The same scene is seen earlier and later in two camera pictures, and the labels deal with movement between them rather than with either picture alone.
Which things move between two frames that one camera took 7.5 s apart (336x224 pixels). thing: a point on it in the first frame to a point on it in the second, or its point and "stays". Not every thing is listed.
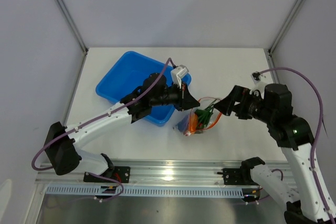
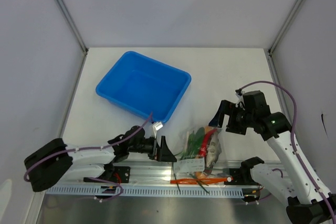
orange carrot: x=192 y=123 to x=207 y=171
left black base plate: x=122 y=173 stays
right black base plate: x=237 y=176 stays
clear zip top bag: x=199 y=118 to x=199 y=163
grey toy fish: x=182 y=125 to x=213 y=150
